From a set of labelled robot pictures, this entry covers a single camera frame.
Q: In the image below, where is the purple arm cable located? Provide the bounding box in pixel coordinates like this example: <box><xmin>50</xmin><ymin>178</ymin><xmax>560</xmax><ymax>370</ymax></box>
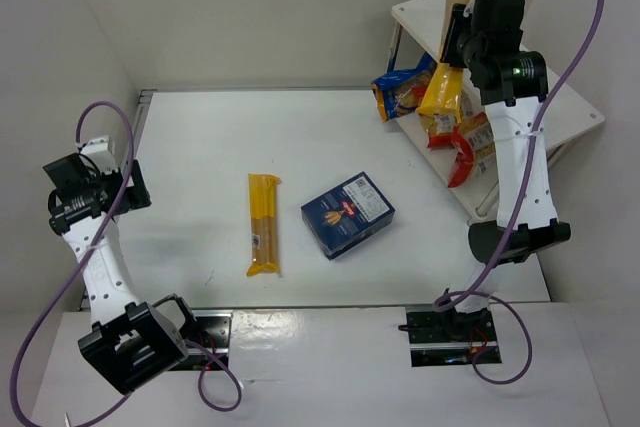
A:
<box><xmin>9</xmin><ymin>100</ymin><xmax>244</xmax><ymax>426</ymax></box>
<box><xmin>432</xmin><ymin>0</ymin><xmax>606</xmax><ymax>386</ymax></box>

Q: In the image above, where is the white two-tier shelf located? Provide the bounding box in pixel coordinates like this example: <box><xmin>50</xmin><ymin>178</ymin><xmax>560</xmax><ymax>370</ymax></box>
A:
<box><xmin>387</xmin><ymin>0</ymin><xmax>605</xmax><ymax>221</ymax></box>

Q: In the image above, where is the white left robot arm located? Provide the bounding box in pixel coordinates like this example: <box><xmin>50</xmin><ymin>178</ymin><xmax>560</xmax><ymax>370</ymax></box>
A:
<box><xmin>44</xmin><ymin>137</ymin><xmax>197</xmax><ymax>395</ymax></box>

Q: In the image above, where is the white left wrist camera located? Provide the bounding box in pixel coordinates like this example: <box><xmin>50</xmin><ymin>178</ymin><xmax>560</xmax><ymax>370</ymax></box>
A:
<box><xmin>79</xmin><ymin>135</ymin><xmax>118</xmax><ymax>173</ymax></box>

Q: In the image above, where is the dark blue pasta box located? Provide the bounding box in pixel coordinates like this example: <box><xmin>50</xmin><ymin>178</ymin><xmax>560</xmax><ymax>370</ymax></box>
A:
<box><xmin>301</xmin><ymin>172</ymin><xmax>396</xmax><ymax>260</ymax></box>

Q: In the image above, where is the yellow spaghetti pack near centre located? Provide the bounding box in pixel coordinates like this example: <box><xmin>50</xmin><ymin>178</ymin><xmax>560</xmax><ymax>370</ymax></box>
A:
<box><xmin>246</xmin><ymin>174</ymin><xmax>280</xmax><ymax>277</ymax></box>

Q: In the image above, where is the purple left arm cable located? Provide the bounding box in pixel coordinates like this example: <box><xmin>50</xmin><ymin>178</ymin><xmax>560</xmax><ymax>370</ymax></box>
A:
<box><xmin>9</xmin><ymin>100</ymin><xmax>244</xmax><ymax>426</ymax></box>

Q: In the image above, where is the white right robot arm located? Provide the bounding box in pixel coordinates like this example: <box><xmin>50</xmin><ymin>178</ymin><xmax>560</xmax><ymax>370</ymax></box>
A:
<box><xmin>433</xmin><ymin>0</ymin><xmax>571</xmax><ymax>314</ymax></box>

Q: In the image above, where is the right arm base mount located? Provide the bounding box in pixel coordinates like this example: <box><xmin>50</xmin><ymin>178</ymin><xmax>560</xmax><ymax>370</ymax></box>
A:
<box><xmin>398</xmin><ymin>305</ymin><xmax>501</xmax><ymax>368</ymax></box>

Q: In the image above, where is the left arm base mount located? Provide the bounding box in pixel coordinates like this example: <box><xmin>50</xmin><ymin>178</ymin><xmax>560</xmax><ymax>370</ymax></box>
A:
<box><xmin>153</xmin><ymin>294</ymin><xmax>233</xmax><ymax>371</ymax></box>

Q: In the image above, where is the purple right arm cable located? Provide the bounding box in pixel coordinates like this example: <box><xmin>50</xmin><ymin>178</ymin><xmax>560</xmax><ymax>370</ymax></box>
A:
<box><xmin>432</xmin><ymin>0</ymin><xmax>606</xmax><ymax>386</ymax></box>

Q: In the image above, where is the red pasta bag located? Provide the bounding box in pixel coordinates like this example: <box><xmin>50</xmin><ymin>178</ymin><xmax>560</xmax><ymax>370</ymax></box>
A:
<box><xmin>420</xmin><ymin>92</ymin><xmax>496</xmax><ymax>188</ymax></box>

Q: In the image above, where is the yellow spaghetti pack with barcode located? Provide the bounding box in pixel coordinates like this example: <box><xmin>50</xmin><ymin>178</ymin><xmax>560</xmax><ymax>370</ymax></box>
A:
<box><xmin>417</xmin><ymin>0</ymin><xmax>470</xmax><ymax>123</ymax></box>

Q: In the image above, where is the blue pasta bag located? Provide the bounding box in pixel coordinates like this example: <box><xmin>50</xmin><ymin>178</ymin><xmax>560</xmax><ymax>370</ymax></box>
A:
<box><xmin>371</xmin><ymin>53</ymin><xmax>437</xmax><ymax>123</ymax></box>

